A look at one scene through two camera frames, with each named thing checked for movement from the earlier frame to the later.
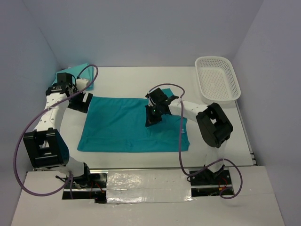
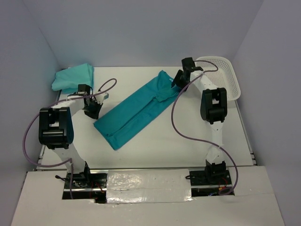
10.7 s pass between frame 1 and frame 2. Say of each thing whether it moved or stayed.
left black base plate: stayed
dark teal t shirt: moved
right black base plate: stayed
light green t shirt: stayed
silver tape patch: stayed
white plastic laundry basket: stayed
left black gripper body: moved
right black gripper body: moved
